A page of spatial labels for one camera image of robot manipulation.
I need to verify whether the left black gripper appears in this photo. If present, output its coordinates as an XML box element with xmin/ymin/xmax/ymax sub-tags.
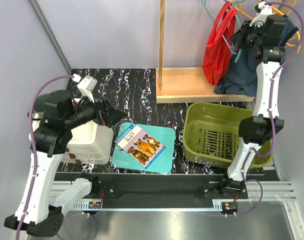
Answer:
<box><xmin>65</xmin><ymin>89</ymin><xmax>127</xmax><ymax>128</ymax></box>

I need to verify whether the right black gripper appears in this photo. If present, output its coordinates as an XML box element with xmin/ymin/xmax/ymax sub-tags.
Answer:
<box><xmin>228</xmin><ymin>19</ymin><xmax>263</xmax><ymax>49</ymax></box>

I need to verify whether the teal wire hanger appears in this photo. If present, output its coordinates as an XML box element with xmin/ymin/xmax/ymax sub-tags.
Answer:
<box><xmin>200</xmin><ymin>0</ymin><xmax>242</xmax><ymax>63</ymax></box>

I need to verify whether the red tank top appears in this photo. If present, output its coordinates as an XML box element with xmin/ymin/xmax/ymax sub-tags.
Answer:
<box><xmin>202</xmin><ymin>1</ymin><xmax>237</xmax><ymax>85</ymax></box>

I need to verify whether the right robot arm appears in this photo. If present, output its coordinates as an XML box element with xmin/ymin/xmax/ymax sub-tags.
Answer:
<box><xmin>217</xmin><ymin>14</ymin><xmax>287</xmax><ymax>198</ymax></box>

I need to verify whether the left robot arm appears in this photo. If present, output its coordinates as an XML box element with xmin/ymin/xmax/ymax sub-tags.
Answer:
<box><xmin>4</xmin><ymin>90</ymin><xmax>127</xmax><ymax>239</ymax></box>

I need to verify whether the orange hanger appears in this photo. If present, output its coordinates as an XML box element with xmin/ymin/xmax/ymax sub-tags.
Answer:
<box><xmin>232</xmin><ymin>0</ymin><xmax>301</xmax><ymax>53</ymax></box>

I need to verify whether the navy blue tank top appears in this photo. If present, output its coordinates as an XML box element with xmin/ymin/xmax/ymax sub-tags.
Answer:
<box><xmin>214</xmin><ymin>16</ymin><xmax>287</xmax><ymax>97</ymax></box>

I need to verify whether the dog picture book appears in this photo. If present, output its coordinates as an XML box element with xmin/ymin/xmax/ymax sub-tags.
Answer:
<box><xmin>115</xmin><ymin>123</ymin><xmax>166</xmax><ymax>169</ymax></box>

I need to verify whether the white plastic storage box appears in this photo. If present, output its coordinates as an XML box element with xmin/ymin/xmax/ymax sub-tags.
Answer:
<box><xmin>28</xmin><ymin>97</ymin><xmax>114</xmax><ymax>166</ymax></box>

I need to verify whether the wooden clothes rack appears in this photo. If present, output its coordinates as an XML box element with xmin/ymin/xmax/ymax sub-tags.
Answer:
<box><xmin>156</xmin><ymin>0</ymin><xmax>254</xmax><ymax>104</ymax></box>

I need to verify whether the teal cutting mat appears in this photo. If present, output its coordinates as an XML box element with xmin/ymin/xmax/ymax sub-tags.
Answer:
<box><xmin>111</xmin><ymin>124</ymin><xmax>176</xmax><ymax>174</ymax></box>

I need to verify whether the dark green metal mug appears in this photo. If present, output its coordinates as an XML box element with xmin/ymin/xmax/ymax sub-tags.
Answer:
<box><xmin>32</xmin><ymin>93</ymin><xmax>50</xmax><ymax>122</ymax></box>

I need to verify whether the olive green plastic basket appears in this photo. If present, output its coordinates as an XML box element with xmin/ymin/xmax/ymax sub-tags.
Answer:
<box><xmin>183</xmin><ymin>101</ymin><xmax>274</xmax><ymax>171</ymax></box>

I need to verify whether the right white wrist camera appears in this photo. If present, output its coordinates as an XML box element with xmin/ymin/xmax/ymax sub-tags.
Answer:
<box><xmin>250</xmin><ymin>0</ymin><xmax>273</xmax><ymax>28</ymax></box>

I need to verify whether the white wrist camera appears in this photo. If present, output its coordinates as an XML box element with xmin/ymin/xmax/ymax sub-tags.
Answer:
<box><xmin>250</xmin><ymin>0</ymin><xmax>273</xmax><ymax>28</ymax></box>
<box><xmin>72</xmin><ymin>74</ymin><xmax>97</xmax><ymax>103</ymax></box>

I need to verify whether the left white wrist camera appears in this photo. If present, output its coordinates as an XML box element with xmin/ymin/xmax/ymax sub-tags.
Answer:
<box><xmin>72</xmin><ymin>74</ymin><xmax>97</xmax><ymax>103</ymax></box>

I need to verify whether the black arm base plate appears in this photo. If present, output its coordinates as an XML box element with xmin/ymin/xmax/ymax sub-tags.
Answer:
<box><xmin>54</xmin><ymin>172</ymin><xmax>249</xmax><ymax>210</ymax></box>

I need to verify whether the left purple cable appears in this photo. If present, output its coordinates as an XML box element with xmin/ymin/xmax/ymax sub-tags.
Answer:
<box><xmin>14</xmin><ymin>73</ymin><xmax>99</xmax><ymax>240</ymax></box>

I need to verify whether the aluminium rail frame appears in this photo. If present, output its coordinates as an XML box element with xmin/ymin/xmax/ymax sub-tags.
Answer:
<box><xmin>51</xmin><ymin>163</ymin><xmax>304</xmax><ymax>240</ymax></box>

